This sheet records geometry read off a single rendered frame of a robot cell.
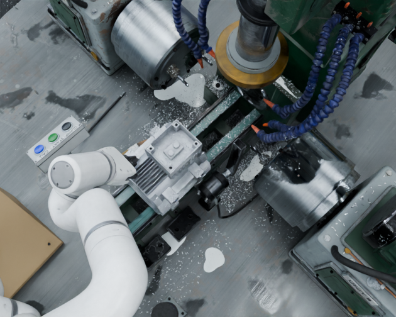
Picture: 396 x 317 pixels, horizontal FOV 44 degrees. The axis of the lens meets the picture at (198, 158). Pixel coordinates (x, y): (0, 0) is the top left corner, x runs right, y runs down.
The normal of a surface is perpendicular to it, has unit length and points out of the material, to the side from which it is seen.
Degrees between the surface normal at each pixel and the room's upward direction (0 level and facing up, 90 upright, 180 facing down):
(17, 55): 0
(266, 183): 62
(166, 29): 6
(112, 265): 30
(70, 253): 0
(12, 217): 44
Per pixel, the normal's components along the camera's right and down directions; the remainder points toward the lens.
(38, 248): 0.55, 0.24
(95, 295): -0.33, -0.54
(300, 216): -0.62, 0.45
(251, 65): 0.03, -0.29
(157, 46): -0.31, 0.06
